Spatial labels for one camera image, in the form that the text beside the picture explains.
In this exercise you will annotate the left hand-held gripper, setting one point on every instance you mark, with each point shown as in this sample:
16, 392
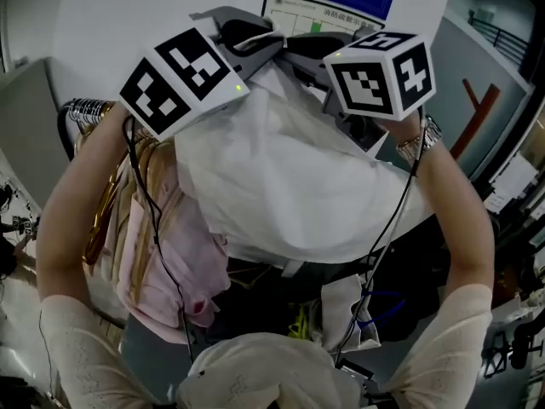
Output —
179, 83

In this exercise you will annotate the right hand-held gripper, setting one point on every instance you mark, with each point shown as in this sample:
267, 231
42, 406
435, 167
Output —
374, 79

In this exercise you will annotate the white garment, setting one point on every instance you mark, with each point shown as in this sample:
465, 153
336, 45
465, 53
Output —
289, 164

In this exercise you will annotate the person's right forearm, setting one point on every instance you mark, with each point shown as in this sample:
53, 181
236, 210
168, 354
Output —
460, 228

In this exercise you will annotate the person's left forearm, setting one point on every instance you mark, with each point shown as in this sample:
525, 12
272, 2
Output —
64, 228

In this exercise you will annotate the white floor plan sheet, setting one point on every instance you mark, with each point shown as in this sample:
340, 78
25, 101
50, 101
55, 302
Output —
298, 19

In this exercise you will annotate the silver wristwatch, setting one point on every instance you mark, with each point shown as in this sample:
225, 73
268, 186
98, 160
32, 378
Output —
419, 143

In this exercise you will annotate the red beam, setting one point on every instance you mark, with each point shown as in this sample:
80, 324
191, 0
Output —
477, 117

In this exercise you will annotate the white hung sheet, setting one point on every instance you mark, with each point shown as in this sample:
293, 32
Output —
409, 211

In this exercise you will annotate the black railing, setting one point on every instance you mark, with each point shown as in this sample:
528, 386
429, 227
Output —
498, 36

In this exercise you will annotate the row of gold hangers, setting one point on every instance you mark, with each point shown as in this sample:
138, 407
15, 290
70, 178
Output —
106, 194

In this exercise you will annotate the pink hanging garments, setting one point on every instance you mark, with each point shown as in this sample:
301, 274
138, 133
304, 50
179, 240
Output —
170, 249

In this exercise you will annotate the grey partition panel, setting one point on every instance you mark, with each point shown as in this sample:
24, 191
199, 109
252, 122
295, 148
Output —
30, 130

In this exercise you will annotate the cream knit sweater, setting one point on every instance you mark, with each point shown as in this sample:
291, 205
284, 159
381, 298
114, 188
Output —
264, 373

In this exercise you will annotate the black office chair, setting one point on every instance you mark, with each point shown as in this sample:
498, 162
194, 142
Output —
515, 343

